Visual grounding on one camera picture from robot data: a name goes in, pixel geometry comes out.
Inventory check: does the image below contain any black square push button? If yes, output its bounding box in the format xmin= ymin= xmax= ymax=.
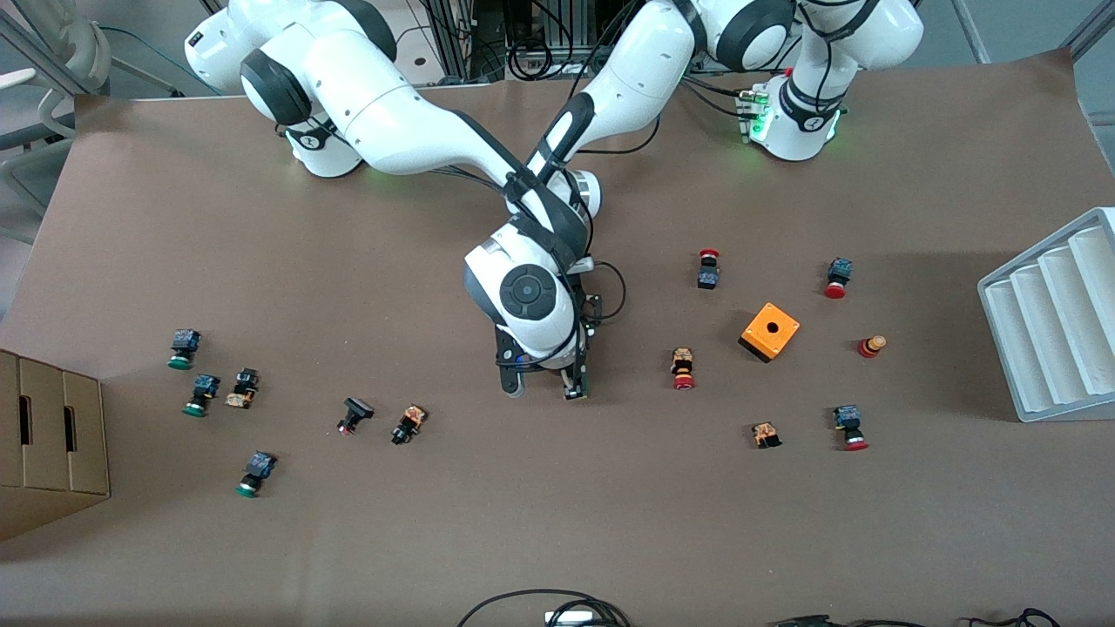
xmin=336 ymin=397 xmax=375 ymax=437

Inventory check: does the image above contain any black push button orange block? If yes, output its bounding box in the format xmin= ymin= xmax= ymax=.
xmin=224 ymin=367 xmax=261 ymax=410

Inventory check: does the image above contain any green push button blue block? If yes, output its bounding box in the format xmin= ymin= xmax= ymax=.
xmin=182 ymin=374 xmax=221 ymax=418
xmin=167 ymin=328 xmax=203 ymax=371
xmin=234 ymin=450 xmax=278 ymax=499

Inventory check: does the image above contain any aluminium equipment rack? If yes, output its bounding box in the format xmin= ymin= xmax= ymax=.
xmin=409 ymin=0 xmax=645 ymax=81

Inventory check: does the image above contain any white stepped tray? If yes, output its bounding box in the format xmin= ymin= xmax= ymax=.
xmin=977 ymin=206 xmax=1115 ymax=424

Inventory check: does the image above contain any brown cardboard box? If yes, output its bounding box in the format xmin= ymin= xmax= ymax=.
xmin=0 ymin=349 xmax=112 ymax=543

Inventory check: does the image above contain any white grey chair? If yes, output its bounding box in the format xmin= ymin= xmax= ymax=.
xmin=0 ymin=0 xmax=114 ymax=245

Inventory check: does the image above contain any thick black camera cable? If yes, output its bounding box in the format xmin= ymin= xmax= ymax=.
xmin=591 ymin=260 xmax=626 ymax=325

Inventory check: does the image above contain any black selector switch orange block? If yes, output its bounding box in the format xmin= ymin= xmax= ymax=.
xmin=390 ymin=404 xmax=429 ymax=447

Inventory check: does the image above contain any orange button enclosure box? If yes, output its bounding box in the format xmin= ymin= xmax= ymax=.
xmin=738 ymin=301 xmax=801 ymax=364

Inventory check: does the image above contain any black cable loop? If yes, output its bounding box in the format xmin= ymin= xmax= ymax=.
xmin=457 ymin=590 xmax=632 ymax=627

